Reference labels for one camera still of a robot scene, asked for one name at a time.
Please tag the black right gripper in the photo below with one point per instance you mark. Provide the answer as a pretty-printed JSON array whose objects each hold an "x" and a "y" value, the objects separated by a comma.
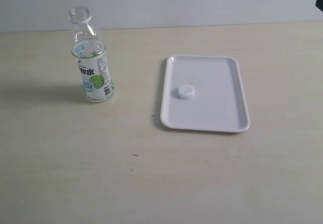
[{"x": 319, "y": 4}]

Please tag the white bottle cap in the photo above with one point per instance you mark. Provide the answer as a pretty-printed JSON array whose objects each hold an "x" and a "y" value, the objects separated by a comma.
[{"x": 186, "y": 91}]

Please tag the clear plastic drink bottle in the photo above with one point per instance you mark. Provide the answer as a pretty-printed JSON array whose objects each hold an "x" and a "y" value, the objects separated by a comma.
[{"x": 89, "y": 51}]

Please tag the white plastic tray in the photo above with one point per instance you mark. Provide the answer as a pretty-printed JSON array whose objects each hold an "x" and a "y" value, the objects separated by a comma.
[{"x": 219, "y": 103}]

